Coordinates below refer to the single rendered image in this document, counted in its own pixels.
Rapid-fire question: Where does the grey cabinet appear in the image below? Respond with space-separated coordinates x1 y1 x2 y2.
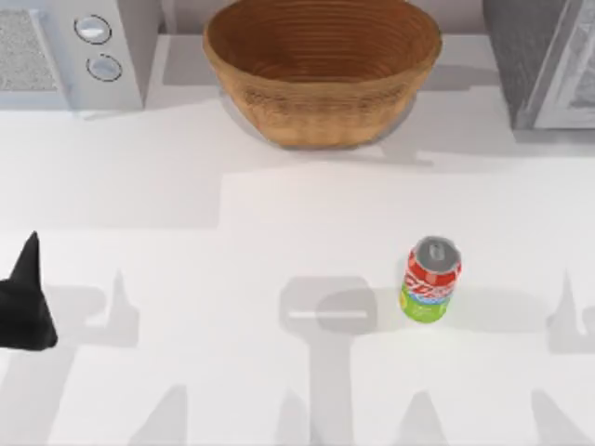
482 0 595 132

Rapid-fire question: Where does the brown woven basket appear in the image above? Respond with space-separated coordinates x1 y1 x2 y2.
202 0 443 150

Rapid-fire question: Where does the large microwave knob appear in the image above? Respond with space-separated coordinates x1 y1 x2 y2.
73 14 113 46

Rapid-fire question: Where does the pale microwave oven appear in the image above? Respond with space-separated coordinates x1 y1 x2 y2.
0 0 165 112

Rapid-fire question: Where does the red and green can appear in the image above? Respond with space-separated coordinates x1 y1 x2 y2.
398 235 465 325

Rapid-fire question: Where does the small microwave knob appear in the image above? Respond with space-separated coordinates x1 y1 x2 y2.
86 53 124 82

